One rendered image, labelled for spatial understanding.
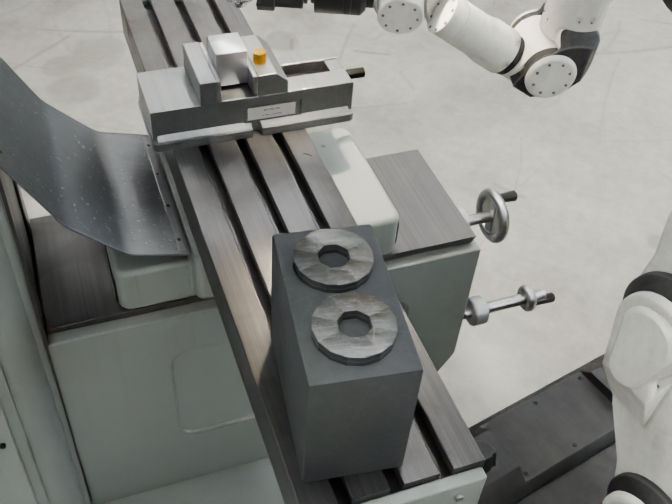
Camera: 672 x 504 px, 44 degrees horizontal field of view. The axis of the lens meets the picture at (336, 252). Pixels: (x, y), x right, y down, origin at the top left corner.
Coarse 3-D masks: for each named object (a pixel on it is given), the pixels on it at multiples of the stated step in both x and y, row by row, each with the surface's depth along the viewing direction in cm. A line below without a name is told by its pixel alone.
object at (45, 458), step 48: (0, 192) 111; (0, 240) 114; (0, 288) 117; (0, 336) 122; (0, 384) 128; (48, 384) 138; (0, 432) 135; (48, 432) 142; (0, 480) 143; (48, 480) 149
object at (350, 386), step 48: (288, 240) 96; (336, 240) 94; (288, 288) 91; (336, 288) 90; (384, 288) 91; (288, 336) 92; (336, 336) 84; (384, 336) 85; (288, 384) 97; (336, 384) 82; (384, 384) 84; (336, 432) 88; (384, 432) 91
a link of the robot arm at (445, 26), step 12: (432, 0) 123; (444, 0) 122; (456, 0) 120; (432, 12) 124; (444, 12) 121; (456, 12) 119; (468, 12) 120; (432, 24) 123; (444, 24) 120; (456, 24) 120; (444, 36) 122
